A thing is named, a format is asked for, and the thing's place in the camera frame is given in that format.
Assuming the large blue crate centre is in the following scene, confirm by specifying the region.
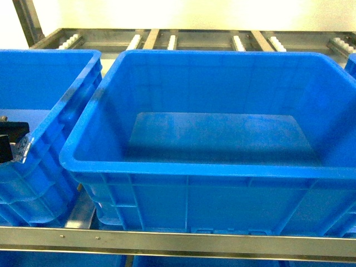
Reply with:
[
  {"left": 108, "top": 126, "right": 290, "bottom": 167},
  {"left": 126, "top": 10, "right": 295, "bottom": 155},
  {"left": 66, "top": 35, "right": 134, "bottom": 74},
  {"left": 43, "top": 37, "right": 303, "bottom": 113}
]
[{"left": 58, "top": 50, "right": 356, "bottom": 237}]

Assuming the lower blue crate right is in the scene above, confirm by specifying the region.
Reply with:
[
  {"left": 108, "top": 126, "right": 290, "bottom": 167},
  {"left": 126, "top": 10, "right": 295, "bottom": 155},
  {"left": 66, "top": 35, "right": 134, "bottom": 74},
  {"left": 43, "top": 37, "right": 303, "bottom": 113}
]
[{"left": 132, "top": 256, "right": 355, "bottom": 267}]

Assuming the large blue crate right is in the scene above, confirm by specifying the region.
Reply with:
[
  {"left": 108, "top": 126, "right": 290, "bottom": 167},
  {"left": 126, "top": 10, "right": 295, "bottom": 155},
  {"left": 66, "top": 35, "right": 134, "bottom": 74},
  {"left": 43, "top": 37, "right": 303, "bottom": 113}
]
[{"left": 345, "top": 53, "right": 356, "bottom": 79}]

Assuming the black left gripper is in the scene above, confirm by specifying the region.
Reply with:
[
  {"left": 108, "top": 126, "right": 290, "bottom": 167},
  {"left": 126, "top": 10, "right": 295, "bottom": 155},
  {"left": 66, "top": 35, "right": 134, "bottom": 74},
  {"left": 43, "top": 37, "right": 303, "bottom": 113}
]
[{"left": 1, "top": 116, "right": 29, "bottom": 164}]

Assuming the steel roller rack frame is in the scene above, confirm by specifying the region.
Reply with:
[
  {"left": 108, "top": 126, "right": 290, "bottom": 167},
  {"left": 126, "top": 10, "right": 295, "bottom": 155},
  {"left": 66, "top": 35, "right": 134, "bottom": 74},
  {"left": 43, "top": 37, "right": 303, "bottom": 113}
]
[{"left": 14, "top": 1, "right": 355, "bottom": 238}]

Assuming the large blue crate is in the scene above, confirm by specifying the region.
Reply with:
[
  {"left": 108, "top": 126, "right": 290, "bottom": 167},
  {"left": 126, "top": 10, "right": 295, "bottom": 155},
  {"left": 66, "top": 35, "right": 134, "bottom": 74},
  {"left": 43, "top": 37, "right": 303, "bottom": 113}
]
[
  {"left": 1, "top": 50, "right": 102, "bottom": 226},
  {"left": 345, "top": 53, "right": 356, "bottom": 79},
  {"left": 58, "top": 50, "right": 356, "bottom": 237}
]

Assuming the red mushroom push button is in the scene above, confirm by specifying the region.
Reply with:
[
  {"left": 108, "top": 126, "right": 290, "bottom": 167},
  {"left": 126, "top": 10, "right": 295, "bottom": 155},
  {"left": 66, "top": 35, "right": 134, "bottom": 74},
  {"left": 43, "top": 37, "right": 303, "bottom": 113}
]
[{"left": 10, "top": 135, "right": 34, "bottom": 164}]

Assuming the steel rack front rail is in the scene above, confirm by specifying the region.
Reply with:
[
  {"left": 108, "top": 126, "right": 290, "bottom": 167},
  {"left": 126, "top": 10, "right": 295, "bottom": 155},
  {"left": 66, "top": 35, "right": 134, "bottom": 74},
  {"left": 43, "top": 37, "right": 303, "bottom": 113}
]
[{"left": 1, "top": 227, "right": 355, "bottom": 263}]

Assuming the lower blue crate left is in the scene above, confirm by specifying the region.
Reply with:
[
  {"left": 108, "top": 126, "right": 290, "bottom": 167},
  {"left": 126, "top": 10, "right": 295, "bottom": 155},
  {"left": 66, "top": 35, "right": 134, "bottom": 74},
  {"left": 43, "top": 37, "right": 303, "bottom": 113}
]
[{"left": 1, "top": 251, "right": 126, "bottom": 266}]

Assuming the large blue crate left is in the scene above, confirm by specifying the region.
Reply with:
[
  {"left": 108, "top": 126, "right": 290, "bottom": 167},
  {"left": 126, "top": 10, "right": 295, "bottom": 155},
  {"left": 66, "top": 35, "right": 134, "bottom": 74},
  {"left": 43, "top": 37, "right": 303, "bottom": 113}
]
[{"left": 1, "top": 50, "right": 102, "bottom": 226}]

